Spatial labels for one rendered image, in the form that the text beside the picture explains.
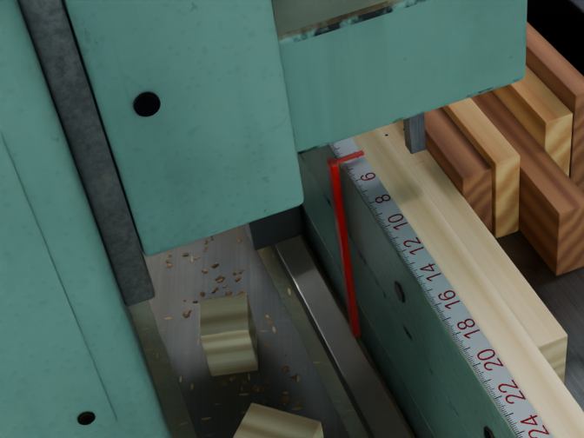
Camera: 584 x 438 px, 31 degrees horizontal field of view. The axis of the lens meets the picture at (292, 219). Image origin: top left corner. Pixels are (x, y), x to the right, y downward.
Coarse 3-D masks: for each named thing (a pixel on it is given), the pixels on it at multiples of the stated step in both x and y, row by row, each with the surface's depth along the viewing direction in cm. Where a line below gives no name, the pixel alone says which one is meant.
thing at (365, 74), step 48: (288, 0) 50; (336, 0) 50; (384, 0) 49; (432, 0) 49; (480, 0) 50; (288, 48) 48; (336, 48) 49; (384, 48) 50; (432, 48) 51; (480, 48) 52; (288, 96) 50; (336, 96) 51; (384, 96) 52; (432, 96) 53
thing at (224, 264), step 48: (240, 240) 78; (192, 288) 75; (240, 288) 74; (288, 288) 74; (144, 336) 72; (192, 336) 72; (288, 336) 70; (192, 384) 69; (240, 384) 68; (288, 384) 68; (336, 384) 67; (384, 384) 67; (192, 432) 66; (336, 432) 64
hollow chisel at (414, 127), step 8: (408, 120) 58; (416, 120) 58; (408, 128) 58; (416, 128) 58; (424, 128) 58; (408, 136) 59; (416, 136) 59; (424, 136) 59; (408, 144) 59; (416, 144) 59; (424, 144) 59; (416, 152) 59
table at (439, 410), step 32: (320, 192) 66; (320, 224) 70; (352, 256) 64; (512, 256) 59; (544, 288) 58; (576, 288) 57; (384, 320) 61; (576, 320) 56; (416, 352) 56; (576, 352) 54; (416, 384) 58; (576, 384) 53; (448, 416) 54
